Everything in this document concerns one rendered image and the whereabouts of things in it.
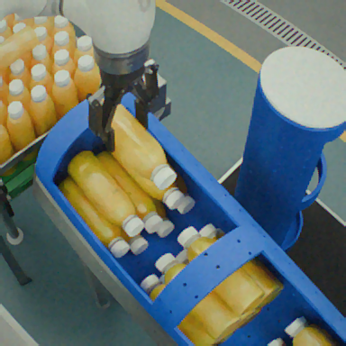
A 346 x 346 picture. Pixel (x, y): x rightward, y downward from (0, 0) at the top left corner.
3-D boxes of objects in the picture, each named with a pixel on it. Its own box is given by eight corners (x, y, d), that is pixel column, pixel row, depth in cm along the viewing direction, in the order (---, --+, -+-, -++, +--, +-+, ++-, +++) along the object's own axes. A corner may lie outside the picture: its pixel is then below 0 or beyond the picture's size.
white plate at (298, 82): (269, 126, 147) (268, 129, 148) (365, 127, 148) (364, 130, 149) (252, 43, 160) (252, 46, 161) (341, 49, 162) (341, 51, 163)
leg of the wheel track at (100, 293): (102, 311, 228) (81, 252, 174) (93, 300, 230) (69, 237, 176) (113, 304, 230) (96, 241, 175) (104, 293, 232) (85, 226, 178)
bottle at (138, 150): (96, 95, 114) (159, 162, 107) (121, 94, 120) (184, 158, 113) (80, 124, 118) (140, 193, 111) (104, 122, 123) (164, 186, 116)
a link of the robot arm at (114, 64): (162, 36, 90) (161, 59, 96) (127, 7, 94) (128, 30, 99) (113, 64, 87) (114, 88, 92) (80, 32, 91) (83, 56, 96)
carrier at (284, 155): (230, 264, 224) (302, 257, 225) (268, 131, 148) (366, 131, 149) (224, 195, 238) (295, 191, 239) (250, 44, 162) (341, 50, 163)
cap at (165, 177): (159, 168, 109) (166, 175, 109) (173, 165, 112) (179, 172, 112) (149, 184, 111) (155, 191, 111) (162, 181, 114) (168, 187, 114)
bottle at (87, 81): (108, 108, 165) (104, 66, 149) (86, 121, 163) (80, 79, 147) (95, 92, 168) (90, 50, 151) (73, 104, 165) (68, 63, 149)
